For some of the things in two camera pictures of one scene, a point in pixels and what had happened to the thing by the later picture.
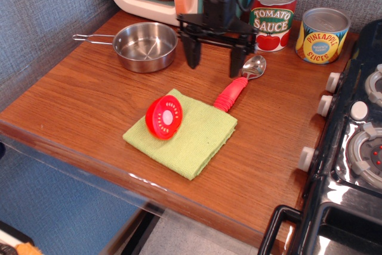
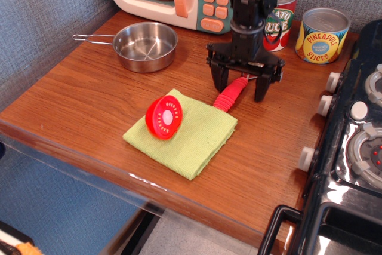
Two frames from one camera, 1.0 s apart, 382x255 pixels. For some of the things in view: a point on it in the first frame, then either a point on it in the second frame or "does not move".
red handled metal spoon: x=252 y=67 does not move
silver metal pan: x=139 y=46 does not move
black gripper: x=218 y=24 to x=246 y=51
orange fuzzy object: x=27 y=249 does not move
